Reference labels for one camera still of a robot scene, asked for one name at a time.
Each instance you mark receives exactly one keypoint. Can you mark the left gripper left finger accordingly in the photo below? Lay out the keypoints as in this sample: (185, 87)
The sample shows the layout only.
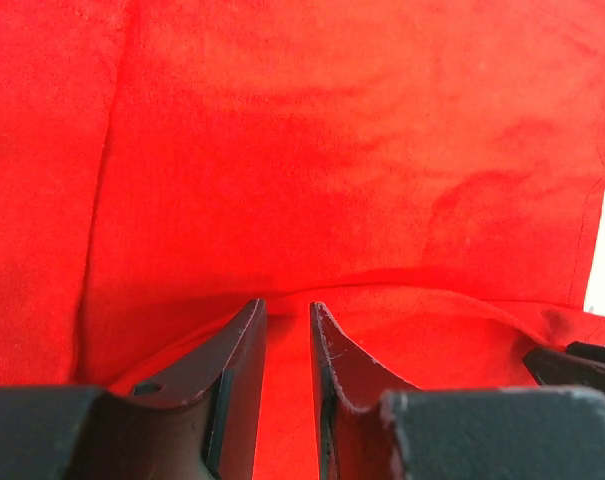
(195, 419)

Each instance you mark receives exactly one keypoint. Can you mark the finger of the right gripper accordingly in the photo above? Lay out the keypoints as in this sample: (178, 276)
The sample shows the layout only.
(579, 364)

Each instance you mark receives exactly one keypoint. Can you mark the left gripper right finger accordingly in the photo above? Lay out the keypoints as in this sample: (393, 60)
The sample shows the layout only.
(371, 424)

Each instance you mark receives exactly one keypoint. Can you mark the red t shirt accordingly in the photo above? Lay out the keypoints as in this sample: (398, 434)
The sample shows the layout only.
(432, 171)

